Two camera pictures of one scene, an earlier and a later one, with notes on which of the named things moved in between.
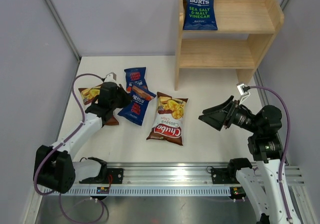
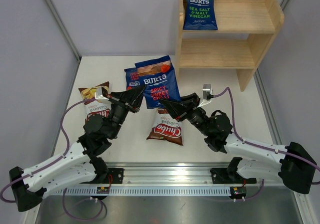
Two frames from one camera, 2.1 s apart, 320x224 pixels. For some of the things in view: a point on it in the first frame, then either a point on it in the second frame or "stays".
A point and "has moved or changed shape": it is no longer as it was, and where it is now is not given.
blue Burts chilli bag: [135, 77] stays
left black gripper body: [113, 102] -> [117, 115]
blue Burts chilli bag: [135, 112] has moved or changed shape
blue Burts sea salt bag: [200, 14] stays
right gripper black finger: [223, 106] -> [178, 108]
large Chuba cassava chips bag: [168, 126] stays
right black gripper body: [241, 117] -> [199, 119]
